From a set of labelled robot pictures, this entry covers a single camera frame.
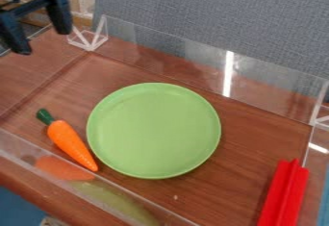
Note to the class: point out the red plastic bracket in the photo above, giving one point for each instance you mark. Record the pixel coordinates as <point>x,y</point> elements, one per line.
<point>285,195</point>

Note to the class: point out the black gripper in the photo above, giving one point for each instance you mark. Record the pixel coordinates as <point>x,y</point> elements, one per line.
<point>11,30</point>

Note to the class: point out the clear acrylic tray wall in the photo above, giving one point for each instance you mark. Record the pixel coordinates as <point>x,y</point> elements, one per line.
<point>273,112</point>

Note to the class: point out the orange toy carrot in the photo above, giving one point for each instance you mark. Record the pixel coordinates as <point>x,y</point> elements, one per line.
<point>67,139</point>

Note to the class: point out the green round plate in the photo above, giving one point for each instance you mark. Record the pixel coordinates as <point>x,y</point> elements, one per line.
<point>153,130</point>

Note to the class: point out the clear acrylic triangle bracket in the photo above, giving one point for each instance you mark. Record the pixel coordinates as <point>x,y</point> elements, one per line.
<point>88,36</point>

